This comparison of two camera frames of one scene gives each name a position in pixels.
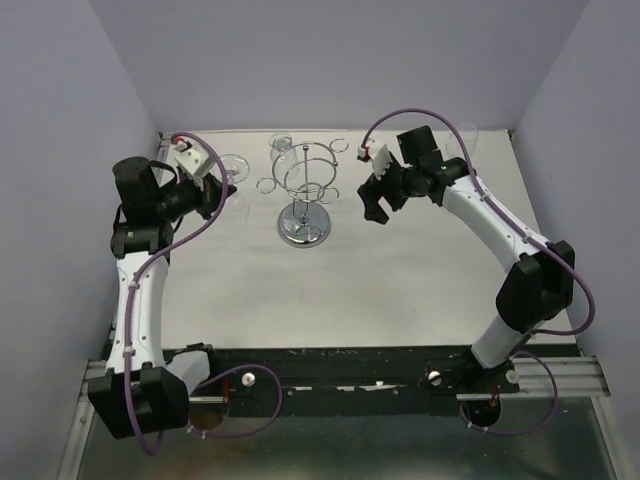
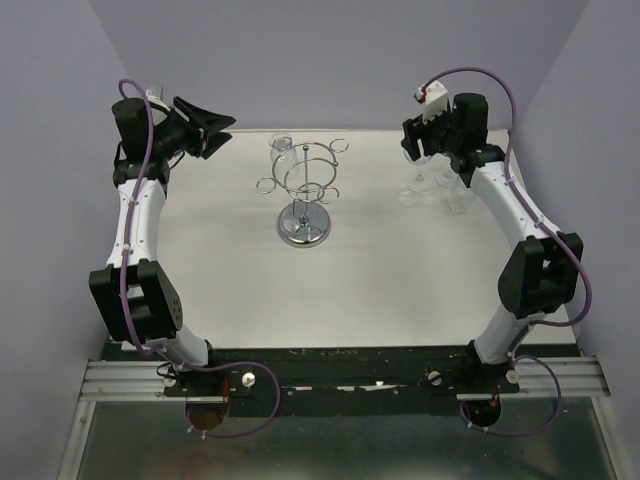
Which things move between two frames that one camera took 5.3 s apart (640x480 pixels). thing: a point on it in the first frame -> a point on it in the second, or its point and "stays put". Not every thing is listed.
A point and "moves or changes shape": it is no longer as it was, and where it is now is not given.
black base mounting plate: [361, 381] stays put
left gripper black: [210, 196] -> [199, 144]
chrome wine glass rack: [305, 172] stays put
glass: [236, 168] moves or changes shape
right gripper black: [373, 189] -> [415, 129]
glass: [281, 147] stays put
